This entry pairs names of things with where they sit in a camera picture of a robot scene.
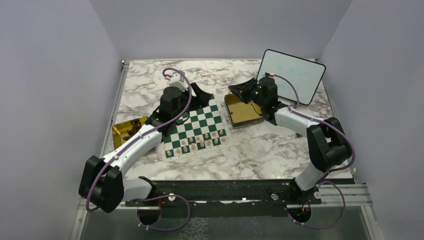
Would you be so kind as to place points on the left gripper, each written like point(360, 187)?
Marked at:
point(200, 100)

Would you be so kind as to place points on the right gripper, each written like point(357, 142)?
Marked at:
point(242, 89)

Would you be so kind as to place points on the gold tin with light pieces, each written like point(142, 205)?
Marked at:
point(241, 114)

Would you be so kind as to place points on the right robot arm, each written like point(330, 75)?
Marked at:
point(327, 143)

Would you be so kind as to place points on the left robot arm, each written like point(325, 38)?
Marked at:
point(102, 182)

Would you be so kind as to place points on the green white chess board mat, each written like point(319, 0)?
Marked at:
point(198, 123)

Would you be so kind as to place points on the pile of dark chess pieces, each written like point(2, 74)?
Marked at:
point(135, 127)

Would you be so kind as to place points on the gold tin with dark pieces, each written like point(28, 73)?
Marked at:
point(123, 131)

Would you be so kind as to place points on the small whiteboard on stand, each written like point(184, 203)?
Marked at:
point(305, 75)

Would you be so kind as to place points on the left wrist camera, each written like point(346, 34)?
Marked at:
point(176, 80)

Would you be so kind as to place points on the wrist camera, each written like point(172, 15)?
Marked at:
point(269, 75)
point(176, 80)

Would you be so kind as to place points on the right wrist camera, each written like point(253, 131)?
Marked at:
point(269, 75)

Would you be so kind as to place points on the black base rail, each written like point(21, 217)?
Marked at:
point(246, 198)

